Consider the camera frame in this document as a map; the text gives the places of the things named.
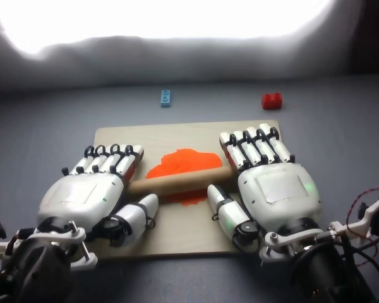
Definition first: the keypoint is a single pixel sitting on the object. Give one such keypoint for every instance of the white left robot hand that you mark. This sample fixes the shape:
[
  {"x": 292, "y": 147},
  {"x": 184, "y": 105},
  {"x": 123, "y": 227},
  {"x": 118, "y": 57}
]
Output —
[{"x": 79, "y": 195}]

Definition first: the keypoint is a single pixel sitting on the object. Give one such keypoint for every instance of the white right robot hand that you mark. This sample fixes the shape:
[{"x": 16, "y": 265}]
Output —
[{"x": 278, "y": 189}]

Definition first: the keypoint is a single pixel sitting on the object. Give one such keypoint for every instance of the wooden rolling pin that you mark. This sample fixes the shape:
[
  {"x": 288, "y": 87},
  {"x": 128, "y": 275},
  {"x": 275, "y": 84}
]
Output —
[{"x": 177, "y": 183}]

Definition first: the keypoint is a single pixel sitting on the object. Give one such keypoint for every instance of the grey table cloth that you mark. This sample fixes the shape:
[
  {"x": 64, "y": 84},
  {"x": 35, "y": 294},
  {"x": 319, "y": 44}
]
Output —
[{"x": 50, "y": 126}]

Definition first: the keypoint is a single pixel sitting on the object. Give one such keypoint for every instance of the red toy brick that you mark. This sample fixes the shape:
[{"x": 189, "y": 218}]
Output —
[{"x": 271, "y": 101}]

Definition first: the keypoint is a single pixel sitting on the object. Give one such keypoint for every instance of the orange flattened dough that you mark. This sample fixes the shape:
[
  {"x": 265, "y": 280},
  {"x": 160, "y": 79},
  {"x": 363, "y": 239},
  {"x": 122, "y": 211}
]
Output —
[{"x": 183, "y": 161}]

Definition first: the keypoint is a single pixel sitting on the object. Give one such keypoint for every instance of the light wooden board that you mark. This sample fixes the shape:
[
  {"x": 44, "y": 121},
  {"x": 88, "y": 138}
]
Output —
[{"x": 183, "y": 227}]

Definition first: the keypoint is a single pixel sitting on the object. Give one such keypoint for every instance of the light blue toy brick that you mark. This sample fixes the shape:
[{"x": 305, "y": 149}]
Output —
[{"x": 166, "y": 99}]

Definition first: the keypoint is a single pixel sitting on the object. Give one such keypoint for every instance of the white backdrop sheet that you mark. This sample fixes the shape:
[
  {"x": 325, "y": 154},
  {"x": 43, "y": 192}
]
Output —
[{"x": 177, "y": 60}]

